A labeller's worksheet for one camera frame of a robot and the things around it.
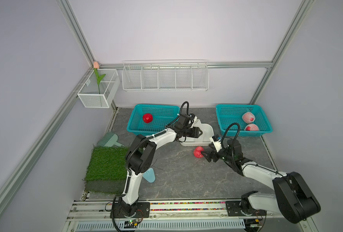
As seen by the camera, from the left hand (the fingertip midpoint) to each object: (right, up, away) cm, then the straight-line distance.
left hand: (200, 133), depth 92 cm
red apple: (-37, +10, +15) cm, 41 cm away
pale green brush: (-64, -6, +10) cm, 65 cm away
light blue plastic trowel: (-32, -25, -7) cm, 41 cm away
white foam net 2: (+36, +3, +6) cm, 37 cm away
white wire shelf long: (-23, +39, +6) cm, 46 cm away
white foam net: (+35, +9, +17) cm, 40 cm away
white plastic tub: (+3, -6, +7) cm, 9 cm away
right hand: (+2, -8, -4) cm, 10 cm away
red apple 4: (+35, +2, +7) cm, 35 cm away
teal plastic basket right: (+22, +13, +13) cm, 29 cm away
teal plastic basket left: (-27, +13, +20) cm, 36 cm away
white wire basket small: (-67, +24, -9) cm, 71 cm away
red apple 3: (+37, +10, +12) cm, 40 cm away
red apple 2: (-3, -11, -3) cm, 12 cm away
